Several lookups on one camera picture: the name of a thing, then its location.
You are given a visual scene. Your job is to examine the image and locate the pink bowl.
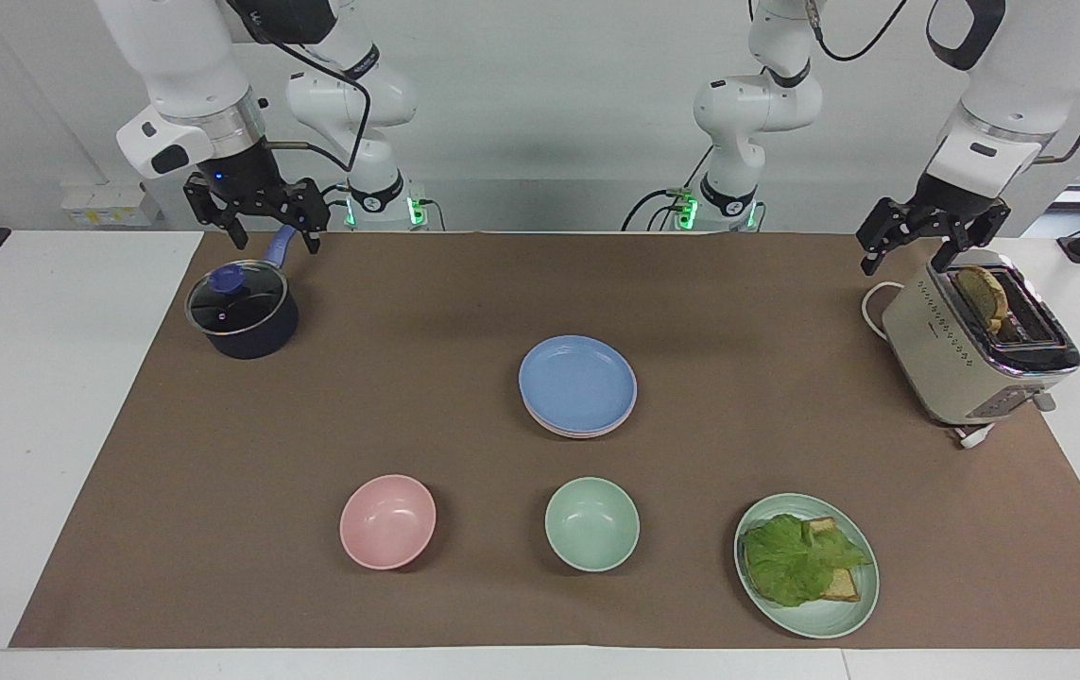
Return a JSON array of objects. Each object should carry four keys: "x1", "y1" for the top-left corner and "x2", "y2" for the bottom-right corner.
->
[{"x1": 339, "y1": 474, "x2": 437, "y2": 571}]

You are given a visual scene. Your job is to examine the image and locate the white wall socket box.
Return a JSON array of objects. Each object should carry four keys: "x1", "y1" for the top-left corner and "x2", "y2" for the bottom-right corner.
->
[{"x1": 60, "y1": 182, "x2": 165, "y2": 230}]

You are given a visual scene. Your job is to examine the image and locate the beige toaster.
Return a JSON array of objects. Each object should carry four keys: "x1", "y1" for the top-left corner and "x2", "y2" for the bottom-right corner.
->
[{"x1": 882, "y1": 250, "x2": 1080, "y2": 429}]

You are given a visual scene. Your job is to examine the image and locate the toasted bread slice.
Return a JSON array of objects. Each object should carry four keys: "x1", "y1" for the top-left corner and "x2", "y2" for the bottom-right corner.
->
[{"x1": 954, "y1": 265, "x2": 1011, "y2": 334}]

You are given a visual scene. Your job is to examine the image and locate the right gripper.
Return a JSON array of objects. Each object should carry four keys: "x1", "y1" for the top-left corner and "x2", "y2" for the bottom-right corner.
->
[{"x1": 183, "y1": 140, "x2": 330, "y2": 255}]

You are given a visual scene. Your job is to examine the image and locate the pink plate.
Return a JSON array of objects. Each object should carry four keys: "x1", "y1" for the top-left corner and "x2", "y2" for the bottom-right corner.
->
[{"x1": 521, "y1": 401, "x2": 638, "y2": 437}]

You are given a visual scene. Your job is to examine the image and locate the green lettuce leaf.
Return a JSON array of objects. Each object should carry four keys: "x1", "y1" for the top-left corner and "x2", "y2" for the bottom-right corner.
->
[{"x1": 743, "y1": 514, "x2": 874, "y2": 609}]

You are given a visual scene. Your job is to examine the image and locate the glass lid with blue knob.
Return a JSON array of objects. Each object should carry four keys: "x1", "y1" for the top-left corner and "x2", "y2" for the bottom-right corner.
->
[{"x1": 186, "y1": 263, "x2": 289, "y2": 337}]

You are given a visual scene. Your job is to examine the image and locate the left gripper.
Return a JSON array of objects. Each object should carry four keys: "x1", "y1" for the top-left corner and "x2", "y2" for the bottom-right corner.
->
[{"x1": 856, "y1": 178, "x2": 1013, "y2": 278}]

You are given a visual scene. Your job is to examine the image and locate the dark blue pot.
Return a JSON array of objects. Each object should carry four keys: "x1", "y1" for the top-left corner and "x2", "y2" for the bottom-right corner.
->
[{"x1": 184, "y1": 225, "x2": 301, "y2": 361}]

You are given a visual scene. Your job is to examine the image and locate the blue plate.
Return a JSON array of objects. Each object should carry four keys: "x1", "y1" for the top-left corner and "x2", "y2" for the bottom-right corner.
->
[{"x1": 518, "y1": 335, "x2": 639, "y2": 432}]

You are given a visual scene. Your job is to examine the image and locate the green bowl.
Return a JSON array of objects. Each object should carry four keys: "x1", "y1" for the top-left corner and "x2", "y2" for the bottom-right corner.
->
[{"x1": 544, "y1": 477, "x2": 642, "y2": 573}]

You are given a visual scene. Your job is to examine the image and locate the green plate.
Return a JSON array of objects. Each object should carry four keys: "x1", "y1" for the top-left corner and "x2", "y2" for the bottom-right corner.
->
[{"x1": 734, "y1": 493, "x2": 881, "y2": 640}]

